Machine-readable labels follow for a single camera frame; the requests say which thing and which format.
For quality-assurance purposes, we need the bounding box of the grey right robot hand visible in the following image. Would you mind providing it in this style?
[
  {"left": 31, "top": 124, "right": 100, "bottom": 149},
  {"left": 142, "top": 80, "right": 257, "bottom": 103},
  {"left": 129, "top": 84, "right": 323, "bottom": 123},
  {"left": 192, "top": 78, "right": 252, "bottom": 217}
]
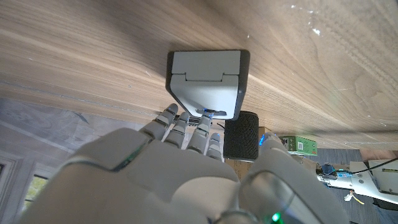
[{"left": 18, "top": 103, "right": 349, "bottom": 224}]

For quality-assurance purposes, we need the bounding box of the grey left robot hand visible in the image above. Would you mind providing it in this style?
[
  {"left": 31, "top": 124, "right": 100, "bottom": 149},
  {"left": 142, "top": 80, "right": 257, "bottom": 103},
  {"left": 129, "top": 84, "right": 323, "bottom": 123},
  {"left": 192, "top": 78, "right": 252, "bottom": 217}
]
[{"left": 294, "top": 154, "right": 320, "bottom": 175}]

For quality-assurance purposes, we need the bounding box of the grey combination lock box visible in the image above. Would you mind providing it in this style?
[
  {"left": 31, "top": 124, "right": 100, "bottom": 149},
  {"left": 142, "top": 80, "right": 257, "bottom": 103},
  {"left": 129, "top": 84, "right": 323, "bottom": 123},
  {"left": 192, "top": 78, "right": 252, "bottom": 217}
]
[{"left": 165, "top": 49, "right": 251, "bottom": 121}]

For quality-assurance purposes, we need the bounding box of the green game box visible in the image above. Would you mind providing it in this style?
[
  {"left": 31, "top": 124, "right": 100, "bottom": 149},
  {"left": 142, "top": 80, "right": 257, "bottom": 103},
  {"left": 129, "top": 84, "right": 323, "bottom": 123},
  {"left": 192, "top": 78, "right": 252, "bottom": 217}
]
[{"left": 279, "top": 135, "right": 318, "bottom": 156}]

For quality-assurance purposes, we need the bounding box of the brown cardboard box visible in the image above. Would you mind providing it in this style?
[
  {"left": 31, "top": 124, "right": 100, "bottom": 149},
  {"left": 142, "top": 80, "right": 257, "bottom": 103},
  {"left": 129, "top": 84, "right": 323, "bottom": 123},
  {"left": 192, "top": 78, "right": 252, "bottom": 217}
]
[{"left": 224, "top": 126, "right": 272, "bottom": 182}]

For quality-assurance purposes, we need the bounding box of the black cylindrical speaker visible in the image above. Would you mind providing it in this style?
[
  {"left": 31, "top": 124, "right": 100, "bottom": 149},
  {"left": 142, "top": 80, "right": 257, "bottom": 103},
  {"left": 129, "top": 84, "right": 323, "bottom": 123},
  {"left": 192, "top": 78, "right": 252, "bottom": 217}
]
[{"left": 223, "top": 111, "right": 260, "bottom": 162}]

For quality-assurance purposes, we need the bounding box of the printed window backdrop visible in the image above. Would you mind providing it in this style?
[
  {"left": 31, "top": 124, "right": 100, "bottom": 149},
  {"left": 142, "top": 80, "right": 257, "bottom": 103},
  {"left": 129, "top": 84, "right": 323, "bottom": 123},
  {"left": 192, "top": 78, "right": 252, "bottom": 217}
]
[{"left": 0, "top": 96, "right": 163, "bottom": 224}]

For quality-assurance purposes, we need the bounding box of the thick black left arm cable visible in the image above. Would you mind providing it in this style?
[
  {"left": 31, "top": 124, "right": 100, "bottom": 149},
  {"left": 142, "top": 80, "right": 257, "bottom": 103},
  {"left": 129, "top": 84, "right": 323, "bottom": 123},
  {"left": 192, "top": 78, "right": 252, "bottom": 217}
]
[{"left": 351, "top": 157, "right": 398, "bottom": 175}]

